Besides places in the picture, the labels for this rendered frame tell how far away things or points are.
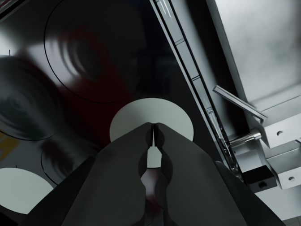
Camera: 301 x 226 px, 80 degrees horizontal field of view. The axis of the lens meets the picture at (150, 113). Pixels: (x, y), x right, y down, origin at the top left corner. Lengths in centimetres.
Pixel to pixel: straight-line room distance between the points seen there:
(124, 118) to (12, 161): 16
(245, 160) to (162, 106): 23
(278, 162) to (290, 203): 24
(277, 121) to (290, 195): 29
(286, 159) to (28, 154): 34
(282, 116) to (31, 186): 34
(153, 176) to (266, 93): 18
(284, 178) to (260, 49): 17
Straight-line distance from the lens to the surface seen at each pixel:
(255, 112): 24
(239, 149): 33
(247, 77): 23
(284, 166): 30
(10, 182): 34
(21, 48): 22
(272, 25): 23
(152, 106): 20
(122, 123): 21
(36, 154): 28
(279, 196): 50
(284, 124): 25
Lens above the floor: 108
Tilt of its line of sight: 62 degrees down
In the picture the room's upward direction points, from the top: 179 degrees counter-clockwise
